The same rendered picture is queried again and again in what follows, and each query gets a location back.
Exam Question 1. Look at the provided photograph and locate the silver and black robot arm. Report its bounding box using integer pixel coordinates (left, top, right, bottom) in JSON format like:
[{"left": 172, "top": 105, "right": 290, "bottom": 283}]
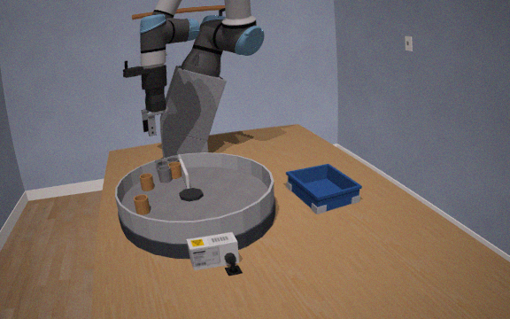
[{"left": 140, "top": 0, "right": 264, "bottom": 77}]

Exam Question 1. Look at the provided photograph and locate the blue open crate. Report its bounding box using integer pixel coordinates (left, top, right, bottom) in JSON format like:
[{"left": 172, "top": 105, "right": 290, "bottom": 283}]
[{"left": 286, "top": 164, "right": 362, "bottom": 214}]

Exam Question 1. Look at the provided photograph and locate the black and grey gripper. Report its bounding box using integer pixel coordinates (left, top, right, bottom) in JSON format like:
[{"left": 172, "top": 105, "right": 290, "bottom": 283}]
[{"left": 123, "top": 50, "right": 167, "bottom": 136}]

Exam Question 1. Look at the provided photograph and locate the bronze bushing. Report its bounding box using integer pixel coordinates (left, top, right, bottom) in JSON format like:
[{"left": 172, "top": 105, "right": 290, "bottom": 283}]
[
  {"left": 168, "top": 162, "right": 182, "bottom": 179},
  {"left": 140, "top": 174, "right": 154, "bottom": 191},
  {"left": 134, "top": 194, "right": 151, "bottom": 215}
]

